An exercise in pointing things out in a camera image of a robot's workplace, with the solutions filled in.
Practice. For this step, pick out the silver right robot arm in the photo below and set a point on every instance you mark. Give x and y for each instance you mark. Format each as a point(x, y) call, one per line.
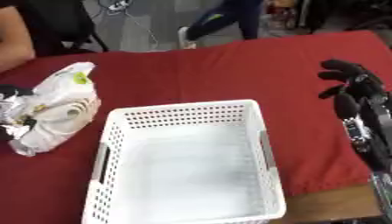
point(383, 189)

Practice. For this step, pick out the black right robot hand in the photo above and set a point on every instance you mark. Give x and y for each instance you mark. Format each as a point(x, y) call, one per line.
point(357, 84)

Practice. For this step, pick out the black chair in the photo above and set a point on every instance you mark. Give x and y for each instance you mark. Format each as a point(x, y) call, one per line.
point(66, 26)

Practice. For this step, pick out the white plastic package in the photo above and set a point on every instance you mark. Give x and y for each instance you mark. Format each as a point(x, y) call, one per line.
point(64, 108)

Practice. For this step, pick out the person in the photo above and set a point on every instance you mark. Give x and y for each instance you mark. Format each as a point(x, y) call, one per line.
point(219, 20)
point(15, 35)

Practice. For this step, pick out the white perforated plastic basket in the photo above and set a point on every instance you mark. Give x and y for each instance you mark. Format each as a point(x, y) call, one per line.
point(186, 163)

